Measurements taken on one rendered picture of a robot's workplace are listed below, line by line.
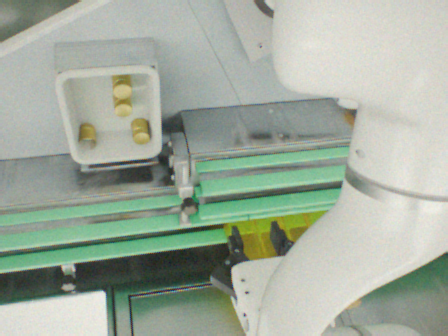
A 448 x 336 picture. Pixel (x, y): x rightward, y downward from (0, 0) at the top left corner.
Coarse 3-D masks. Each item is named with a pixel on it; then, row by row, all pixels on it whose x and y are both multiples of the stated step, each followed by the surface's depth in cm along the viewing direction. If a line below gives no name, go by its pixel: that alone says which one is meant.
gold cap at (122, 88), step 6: (114, 78) 87; (120, 78) 87; (126, 78) 87; (114, 84) 86; (120, 84) 86; (126, 84) 86; (114, 90) 86; (120, 90) 87; (126, 90) 87; (120, 96) 88; (126, 96) 88
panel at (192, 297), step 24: (96, 288) 103; (120, 288) 103; (144, 288) 104; (168, 288) 104; (192, 288) 105; (216, 288) 105; (120, 312) 100; (144, 312) 101; (168, 312) 101; (192, 312) 101; (216, 312) 102
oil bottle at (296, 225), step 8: (288, 216) 100; (296, 216) 100; (304, 216) 100; (288, 224) 99; (296, 224) 99; (304, 224) 99; (288, 232) 98; (296, 232) 97; (304, 232) 97; (296, 240) 96
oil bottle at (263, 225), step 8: (280, 216) 100; (256, 224) 99; (264, 224) 98; (280, 224) 98; (264, 232) 97; (264, 240) 96; (264, 248) 95; (272, 248) 95; (264, 256) 95; (272, 256) 93
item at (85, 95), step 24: (72, 72) 79; (96, 72) 79; (120, 72) 80; (144, 72) 81; (72, 96) 89; (96, 96) 92; (144, 96) 94; (72, 120) 89; (96, 120) 96; (120, 120) 98; (72, 144) 90; (120, 144) 97; (144, 144) 98
